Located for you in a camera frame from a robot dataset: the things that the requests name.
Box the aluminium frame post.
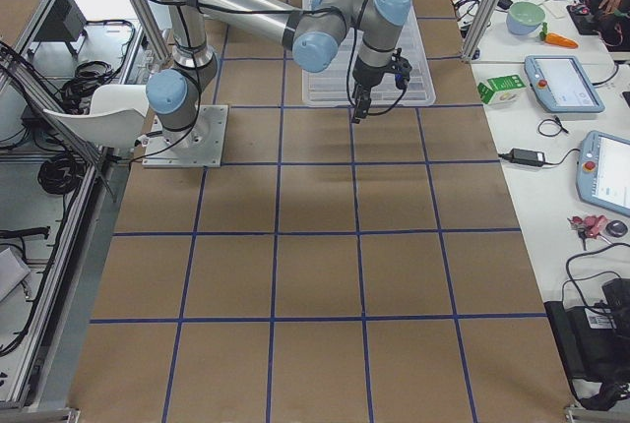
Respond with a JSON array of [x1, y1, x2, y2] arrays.
[[462, 0, 498, 62]]

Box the teach pendant tablet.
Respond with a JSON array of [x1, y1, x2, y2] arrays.
[[524, 55, 604, 114], [576, 131, 630, 216]]

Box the clear plastic box lid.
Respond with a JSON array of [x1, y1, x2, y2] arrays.
[[302, 8, 436, 107]]

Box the toy carrot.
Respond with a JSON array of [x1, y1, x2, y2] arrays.
[[538, 22, 579, 49]]

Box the white chair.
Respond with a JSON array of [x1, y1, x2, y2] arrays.
[[43, 85, 149, 149]]

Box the black power adapter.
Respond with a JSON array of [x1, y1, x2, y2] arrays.
[[509, 148, 546, 167]]

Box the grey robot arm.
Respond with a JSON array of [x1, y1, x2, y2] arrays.
[[152, 0, 411, 123]]

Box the keys with red fob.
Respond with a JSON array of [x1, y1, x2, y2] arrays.
[[567, 215, 608, 251]]

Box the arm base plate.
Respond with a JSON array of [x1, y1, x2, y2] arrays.
[[141, 104, 229, 168]]

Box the black device with cables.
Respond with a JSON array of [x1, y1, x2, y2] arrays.
[[544, 278, 629, 411]]

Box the green blue bowl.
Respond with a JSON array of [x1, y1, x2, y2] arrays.
[[506, 1, 545, 35]]

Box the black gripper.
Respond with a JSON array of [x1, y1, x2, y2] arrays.
[[350, 52, 393, 123]]

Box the green white carton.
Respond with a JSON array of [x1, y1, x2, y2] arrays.
[[476, 74, 526, 105]]

